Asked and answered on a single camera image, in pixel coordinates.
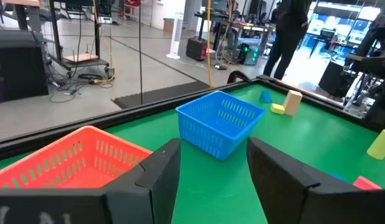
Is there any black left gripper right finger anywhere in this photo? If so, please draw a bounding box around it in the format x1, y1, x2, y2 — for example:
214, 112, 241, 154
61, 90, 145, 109
246, 136, 385, 224

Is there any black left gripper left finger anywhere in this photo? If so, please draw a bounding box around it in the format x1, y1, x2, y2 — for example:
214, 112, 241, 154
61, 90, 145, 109
0, 138, 182, 224

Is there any red arch foam block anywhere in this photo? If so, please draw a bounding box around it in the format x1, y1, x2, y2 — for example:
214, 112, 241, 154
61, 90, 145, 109
352, 175, 383, 191

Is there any small yellow foam block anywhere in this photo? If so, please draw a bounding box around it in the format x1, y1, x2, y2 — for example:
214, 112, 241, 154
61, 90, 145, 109
270, 103, 286, 115

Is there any beige rectangular foam block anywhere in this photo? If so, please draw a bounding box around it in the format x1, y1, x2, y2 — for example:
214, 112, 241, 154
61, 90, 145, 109
282, 90, 303, 117

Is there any yellow-green foam cylinder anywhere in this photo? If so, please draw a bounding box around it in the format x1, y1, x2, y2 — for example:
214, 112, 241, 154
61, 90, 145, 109
366, 129, 385, 161

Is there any green table mat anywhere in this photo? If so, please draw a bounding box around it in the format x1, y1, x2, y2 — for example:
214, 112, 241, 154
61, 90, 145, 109
0, 83, 385, 224

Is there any red slotted plastic basket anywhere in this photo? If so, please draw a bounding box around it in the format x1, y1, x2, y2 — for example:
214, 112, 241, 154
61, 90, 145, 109
0, 125, 153, 190

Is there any blue slotted plastic basket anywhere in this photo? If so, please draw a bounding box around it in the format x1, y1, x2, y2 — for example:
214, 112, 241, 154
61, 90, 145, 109
175, 90, 267, 162

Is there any black striped floor mat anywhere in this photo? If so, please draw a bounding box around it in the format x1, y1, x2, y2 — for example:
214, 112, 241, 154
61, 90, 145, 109
111, 80, 212, 110

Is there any blue wedge foam block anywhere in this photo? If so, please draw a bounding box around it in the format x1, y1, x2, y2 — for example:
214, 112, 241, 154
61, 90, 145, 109
259, 90, 273, 104

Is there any black perforated computer case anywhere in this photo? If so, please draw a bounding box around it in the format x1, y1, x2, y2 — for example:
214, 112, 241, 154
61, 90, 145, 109
318, 60, 348, 98

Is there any computer tower with green lights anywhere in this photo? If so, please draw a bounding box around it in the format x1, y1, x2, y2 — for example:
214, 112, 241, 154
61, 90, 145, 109
237, 42, 260, 66

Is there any wooden board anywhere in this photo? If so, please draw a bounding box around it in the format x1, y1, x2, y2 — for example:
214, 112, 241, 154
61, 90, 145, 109
64, 52, 99, 63

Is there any black box with red panel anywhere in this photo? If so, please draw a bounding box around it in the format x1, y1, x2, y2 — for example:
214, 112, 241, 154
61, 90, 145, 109
186, 36, 209, 62

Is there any white tower fan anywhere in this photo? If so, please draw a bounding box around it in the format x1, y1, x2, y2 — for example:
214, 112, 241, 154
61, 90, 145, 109
166, 12, 184, 60

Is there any person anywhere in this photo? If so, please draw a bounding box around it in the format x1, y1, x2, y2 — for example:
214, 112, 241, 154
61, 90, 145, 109
262, 0, 312, 81

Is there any cluttered workbench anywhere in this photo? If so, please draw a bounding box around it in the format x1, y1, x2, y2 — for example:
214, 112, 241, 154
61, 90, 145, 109
194, 11, 276, 50

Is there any black cabinet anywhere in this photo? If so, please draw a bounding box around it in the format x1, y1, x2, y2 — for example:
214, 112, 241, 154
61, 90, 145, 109
0, 29, 49, 105

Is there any black equipment cart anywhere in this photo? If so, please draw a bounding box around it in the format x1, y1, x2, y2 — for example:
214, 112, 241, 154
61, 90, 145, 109
49, 0, 111, 71

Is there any black table frame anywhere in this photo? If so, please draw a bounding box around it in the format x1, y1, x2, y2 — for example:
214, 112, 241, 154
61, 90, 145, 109
0, 74, 385, 162

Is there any yellow extension cable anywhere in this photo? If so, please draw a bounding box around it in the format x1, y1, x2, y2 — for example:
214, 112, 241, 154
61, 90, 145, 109
92, 0, 116, 85

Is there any black hanging cable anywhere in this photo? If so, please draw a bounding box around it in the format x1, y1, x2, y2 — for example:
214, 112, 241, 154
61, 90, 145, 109
138, 0, 144, 105

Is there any black curved cable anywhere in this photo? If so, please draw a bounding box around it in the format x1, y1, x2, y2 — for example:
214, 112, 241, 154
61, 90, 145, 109
226, 70, 252, 84

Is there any yellow hanging cable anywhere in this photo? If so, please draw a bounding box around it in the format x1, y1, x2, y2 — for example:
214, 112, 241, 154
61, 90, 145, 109
206, 0, 214, 89

